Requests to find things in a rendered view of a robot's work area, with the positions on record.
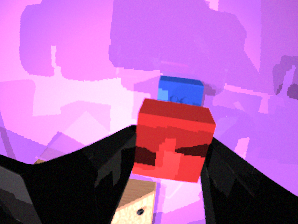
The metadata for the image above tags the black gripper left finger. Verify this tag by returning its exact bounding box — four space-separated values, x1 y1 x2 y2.
0 125 137 224

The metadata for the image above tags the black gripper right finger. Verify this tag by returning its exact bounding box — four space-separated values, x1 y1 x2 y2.
200 137 298 224

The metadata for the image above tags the blue block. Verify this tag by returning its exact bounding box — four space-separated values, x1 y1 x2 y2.
157 75 205 107

